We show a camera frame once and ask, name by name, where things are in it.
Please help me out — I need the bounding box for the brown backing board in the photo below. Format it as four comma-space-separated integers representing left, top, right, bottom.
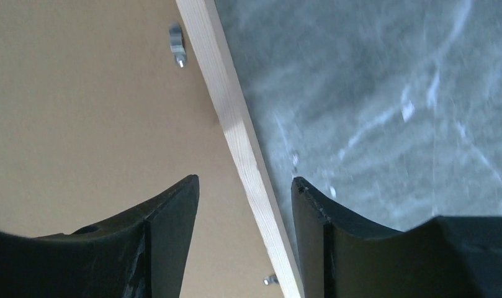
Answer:
0, 1, 282, 297

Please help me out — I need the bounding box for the light wooden picture frame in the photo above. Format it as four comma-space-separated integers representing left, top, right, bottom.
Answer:
176, 1, 305, 297

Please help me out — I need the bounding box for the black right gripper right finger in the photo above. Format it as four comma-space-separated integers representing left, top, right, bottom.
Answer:
292, 177, 502, 297

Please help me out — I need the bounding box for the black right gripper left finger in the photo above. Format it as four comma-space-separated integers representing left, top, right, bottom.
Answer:
0, 175, 200, 297

